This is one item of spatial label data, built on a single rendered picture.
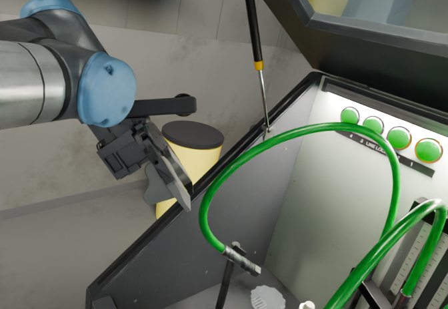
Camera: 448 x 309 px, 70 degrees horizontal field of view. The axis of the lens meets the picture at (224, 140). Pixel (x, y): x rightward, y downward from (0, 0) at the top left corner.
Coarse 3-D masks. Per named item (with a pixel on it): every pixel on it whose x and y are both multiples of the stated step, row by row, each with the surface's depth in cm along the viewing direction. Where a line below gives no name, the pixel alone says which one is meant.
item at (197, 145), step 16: (176, 128) 227; (192, 128) 233; (208, 128) 239; (176, 144) 210; (192, 144) 208; (208, 144) 212; (192, 160) 212; (208, 160) 218; (192, 176) 218; (160, 208) 237
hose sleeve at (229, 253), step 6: (228, 246) 56; (222, 252) 55; (228, 252) 56; (234, 252) 57; (228, 258) 56; (234, 258) 56; (240, 258) 57; (246, 258) 59; (240, 264) 57; (246, 264) 58; (252, 264) 59; (246, 270) 58; (252, 270) 59
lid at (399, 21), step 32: (288, 0) 61; (320, 0) 58; (352, 0) 52; (384, 0) 47; (416, 0) 44; (288, 32) 75; (320, 32) 65; (352, 32) 59; (384, 32) 55; (416, 32) 50; (320, 64) 81; (352, 64) 69; (384, 64) 61; (416, 64) 54; (416, 96) 64
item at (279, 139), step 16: (304, 128) 49; (320, 128) 49; (336, 128) 50; (352, 128) 50; (368, 128) 52; (272, 144) 49; (384, 144) 53; (240, 160) 49; (224, 176) 49; (400, 176) 57; (208, 192) 50; (400, 192) 58; (208, 240) 54
